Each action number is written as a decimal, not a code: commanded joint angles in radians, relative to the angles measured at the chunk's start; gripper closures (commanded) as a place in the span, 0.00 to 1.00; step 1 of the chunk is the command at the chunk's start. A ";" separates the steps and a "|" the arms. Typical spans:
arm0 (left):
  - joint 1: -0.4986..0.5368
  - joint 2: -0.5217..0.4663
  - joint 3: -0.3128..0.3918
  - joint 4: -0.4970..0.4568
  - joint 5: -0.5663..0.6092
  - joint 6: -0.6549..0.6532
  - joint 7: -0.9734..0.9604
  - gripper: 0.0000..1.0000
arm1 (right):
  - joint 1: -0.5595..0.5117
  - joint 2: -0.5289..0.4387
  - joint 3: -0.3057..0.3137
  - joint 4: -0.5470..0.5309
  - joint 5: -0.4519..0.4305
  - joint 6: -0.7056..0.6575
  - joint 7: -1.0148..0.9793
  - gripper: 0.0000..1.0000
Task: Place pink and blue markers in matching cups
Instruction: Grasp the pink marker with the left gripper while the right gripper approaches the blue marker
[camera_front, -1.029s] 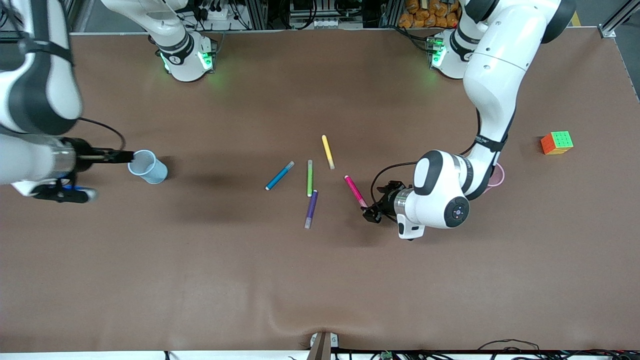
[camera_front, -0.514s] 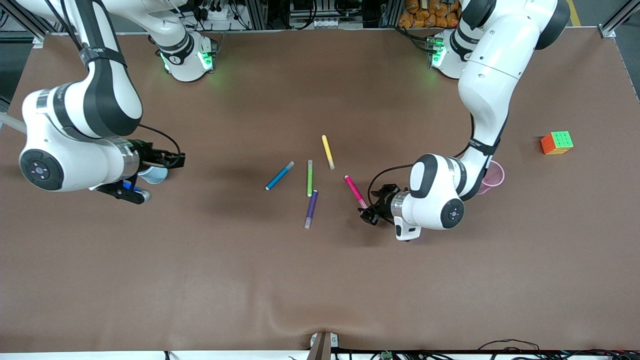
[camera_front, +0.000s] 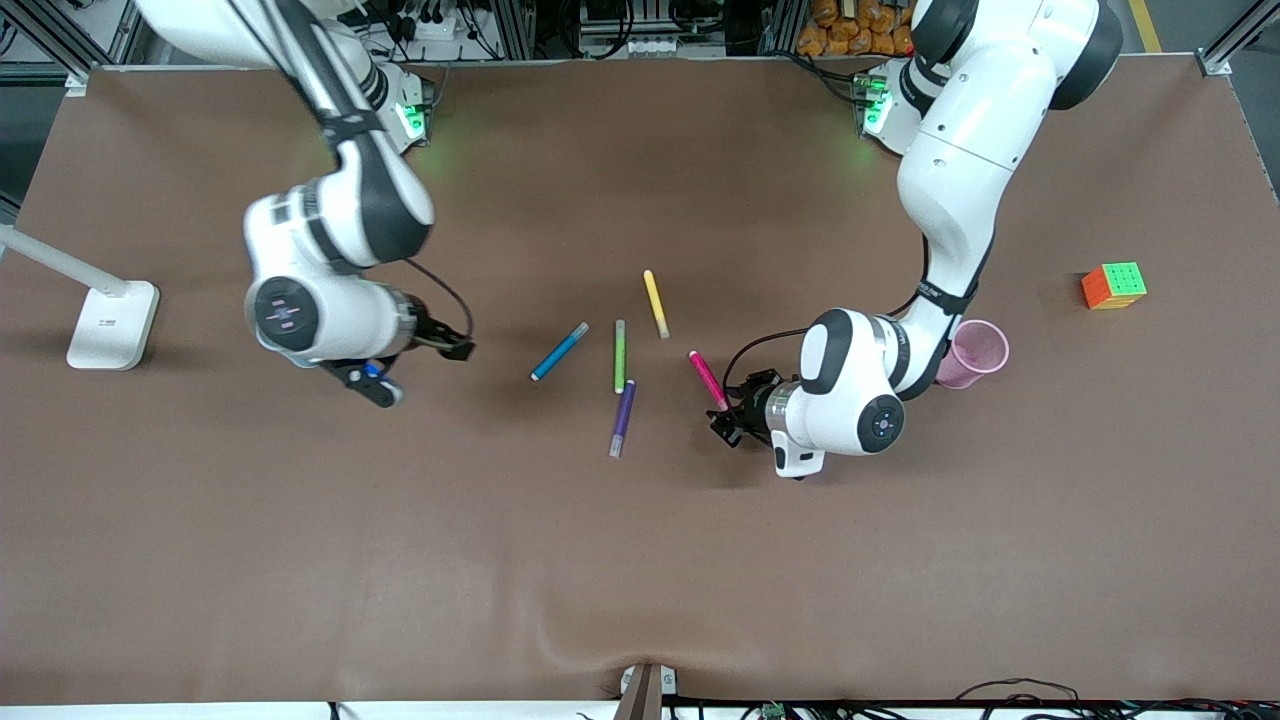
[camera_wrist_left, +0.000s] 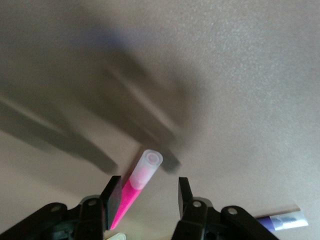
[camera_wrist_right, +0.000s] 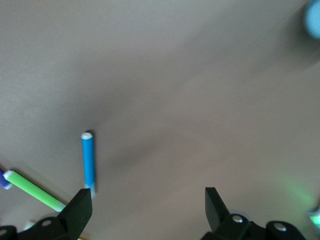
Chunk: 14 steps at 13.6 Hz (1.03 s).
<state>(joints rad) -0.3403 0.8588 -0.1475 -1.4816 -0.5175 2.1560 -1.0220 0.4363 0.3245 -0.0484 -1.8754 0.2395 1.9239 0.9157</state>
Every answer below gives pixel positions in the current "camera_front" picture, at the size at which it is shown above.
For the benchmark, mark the green marker pen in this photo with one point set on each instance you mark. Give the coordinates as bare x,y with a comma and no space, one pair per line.
620,357

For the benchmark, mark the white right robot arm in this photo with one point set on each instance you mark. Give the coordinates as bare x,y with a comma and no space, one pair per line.
340,230

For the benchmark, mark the white desk lamp stand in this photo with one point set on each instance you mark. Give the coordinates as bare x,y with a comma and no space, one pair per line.
112,328

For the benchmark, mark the pink marker pen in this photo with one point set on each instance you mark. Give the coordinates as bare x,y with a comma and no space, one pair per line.
706,377

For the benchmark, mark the aluminium frame post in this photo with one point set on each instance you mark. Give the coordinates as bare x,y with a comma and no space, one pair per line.
85,35
1240,50

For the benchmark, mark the colourful puzzle cube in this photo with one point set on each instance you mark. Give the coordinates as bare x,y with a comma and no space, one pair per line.
1115,287

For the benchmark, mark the purple marker pen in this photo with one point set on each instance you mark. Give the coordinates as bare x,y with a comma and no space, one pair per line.
623,418

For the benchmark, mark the orange packaged goods pile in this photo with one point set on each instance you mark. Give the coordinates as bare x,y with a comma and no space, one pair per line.
855,30

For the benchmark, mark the yellow marker pen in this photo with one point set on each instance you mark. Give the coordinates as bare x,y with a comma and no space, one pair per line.
656,303

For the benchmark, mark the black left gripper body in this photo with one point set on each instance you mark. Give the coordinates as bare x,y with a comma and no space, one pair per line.
752,406

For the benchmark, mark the metal table clamp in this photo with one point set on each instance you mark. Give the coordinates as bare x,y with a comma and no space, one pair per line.
645,690

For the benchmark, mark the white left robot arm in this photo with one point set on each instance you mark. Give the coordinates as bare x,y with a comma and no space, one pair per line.
960,170

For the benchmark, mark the pink plastic cup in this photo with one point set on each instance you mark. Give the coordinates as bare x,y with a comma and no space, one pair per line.
980,350

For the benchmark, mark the blue marker pen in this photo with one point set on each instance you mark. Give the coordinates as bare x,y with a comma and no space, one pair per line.
560,351

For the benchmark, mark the white power strip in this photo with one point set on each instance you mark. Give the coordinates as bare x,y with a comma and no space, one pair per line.
432,27

